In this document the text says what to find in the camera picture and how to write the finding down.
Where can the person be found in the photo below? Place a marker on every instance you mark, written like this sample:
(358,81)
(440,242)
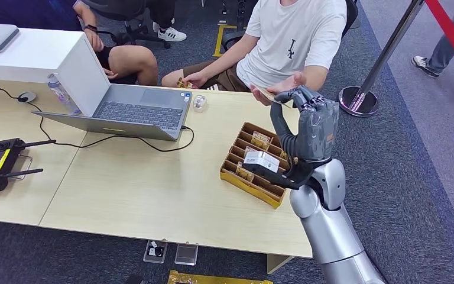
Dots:
(171,34)
(446,43)
(133,64)
(289,27)

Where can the chrome stanchion post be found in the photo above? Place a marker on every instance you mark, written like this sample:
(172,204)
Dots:
(358,102)

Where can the yellow cardboard piece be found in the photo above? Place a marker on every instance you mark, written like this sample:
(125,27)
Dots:
(211,279)

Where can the person's right hand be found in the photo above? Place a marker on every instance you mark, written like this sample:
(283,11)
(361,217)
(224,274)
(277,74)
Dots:
(197,79)

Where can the clear plastic water bottle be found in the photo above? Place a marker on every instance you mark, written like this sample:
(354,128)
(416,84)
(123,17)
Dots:
(60,96)

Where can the person's left forearm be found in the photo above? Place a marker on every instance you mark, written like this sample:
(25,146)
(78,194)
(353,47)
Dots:
(315,78)

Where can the grey laptop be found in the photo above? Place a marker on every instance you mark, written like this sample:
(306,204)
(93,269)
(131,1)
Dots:
(141,113)

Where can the white box cabinet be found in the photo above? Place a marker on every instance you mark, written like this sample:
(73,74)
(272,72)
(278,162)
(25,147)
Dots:
(35,55)

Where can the small clear plastic object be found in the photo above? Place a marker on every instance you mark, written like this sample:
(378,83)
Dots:
(198,103)

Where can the person's right forearm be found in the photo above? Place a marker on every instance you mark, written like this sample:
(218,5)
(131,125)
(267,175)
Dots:
(229,57)

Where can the black wrist watch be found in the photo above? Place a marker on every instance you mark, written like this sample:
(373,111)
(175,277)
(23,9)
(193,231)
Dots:
(90,28)

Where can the brown cardboard card holder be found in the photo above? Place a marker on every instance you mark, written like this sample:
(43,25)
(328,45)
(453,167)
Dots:
(250,188)

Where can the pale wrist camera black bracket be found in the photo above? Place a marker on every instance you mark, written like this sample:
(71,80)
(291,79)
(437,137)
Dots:
(260,160)

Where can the person's left hand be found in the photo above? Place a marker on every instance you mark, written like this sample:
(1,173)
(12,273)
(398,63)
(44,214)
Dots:
(94,40)
(285,85)

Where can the white table leg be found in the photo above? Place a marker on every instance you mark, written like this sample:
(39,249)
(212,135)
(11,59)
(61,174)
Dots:
(276,263)

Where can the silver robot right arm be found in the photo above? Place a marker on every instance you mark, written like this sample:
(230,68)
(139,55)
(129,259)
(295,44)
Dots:
(329,235)

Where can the clear plastic case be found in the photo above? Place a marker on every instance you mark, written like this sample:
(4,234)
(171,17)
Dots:
(155,251)
(186,255)

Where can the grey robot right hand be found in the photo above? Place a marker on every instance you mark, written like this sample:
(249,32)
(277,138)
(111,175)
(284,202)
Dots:
(317,129)

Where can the red barrier belt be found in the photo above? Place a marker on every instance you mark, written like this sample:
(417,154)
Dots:
(450,35)

